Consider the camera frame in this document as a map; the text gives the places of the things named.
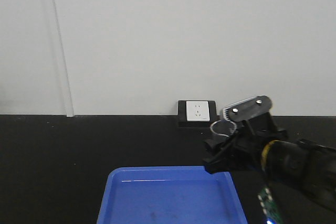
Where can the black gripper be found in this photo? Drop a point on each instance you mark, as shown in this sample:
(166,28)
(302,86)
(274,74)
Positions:
(255,129)

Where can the clear glass beaker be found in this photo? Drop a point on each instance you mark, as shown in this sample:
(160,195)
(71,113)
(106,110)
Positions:
(222,130)

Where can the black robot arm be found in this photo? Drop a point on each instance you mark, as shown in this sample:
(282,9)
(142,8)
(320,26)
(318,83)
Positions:
(303,165)

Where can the blue plastic tray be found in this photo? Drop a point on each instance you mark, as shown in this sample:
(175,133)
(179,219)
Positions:
(170,194)

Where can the black socket housing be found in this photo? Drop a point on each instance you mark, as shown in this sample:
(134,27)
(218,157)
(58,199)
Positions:
(181,114)

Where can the green circuit board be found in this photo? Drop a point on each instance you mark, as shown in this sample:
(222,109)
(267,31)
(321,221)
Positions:
(269,206)

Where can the white wall power socket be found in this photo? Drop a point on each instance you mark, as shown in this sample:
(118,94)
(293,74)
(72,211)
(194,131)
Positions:
(197,111)

